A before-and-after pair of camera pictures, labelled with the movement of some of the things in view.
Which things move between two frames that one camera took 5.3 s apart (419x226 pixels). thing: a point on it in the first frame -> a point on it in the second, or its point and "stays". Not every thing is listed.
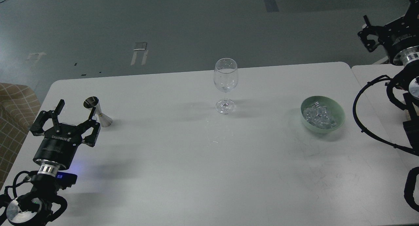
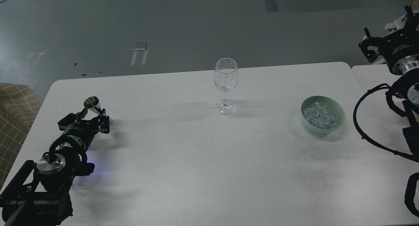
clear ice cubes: (319, 116) stays
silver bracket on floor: (140, 46) stays
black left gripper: (60, 148) -> (85, 130)
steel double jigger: (90, 102) stays
